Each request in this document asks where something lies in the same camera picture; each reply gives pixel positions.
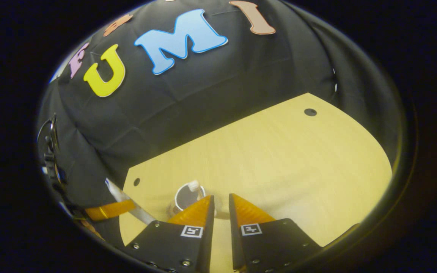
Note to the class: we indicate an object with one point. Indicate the wooden toothbrush with white head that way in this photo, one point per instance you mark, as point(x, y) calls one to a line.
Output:
point(194, 185)

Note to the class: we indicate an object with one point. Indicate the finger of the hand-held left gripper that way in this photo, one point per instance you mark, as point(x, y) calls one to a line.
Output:
point(108, 210)
point(89, 227)

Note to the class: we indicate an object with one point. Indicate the light wooden desktop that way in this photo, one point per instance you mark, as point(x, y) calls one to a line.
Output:
point(279, 159)

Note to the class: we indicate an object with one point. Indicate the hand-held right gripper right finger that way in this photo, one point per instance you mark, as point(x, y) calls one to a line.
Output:
point(234, 235)

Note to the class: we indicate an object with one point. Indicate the white toothpaste tube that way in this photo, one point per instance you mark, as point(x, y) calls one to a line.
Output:
point(121, 197)

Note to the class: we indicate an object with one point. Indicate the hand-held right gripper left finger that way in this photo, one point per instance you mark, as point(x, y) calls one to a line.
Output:
point(207, 235)

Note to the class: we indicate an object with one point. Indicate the black backdrop cloth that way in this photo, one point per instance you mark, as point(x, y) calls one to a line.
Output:
point(222, 94)

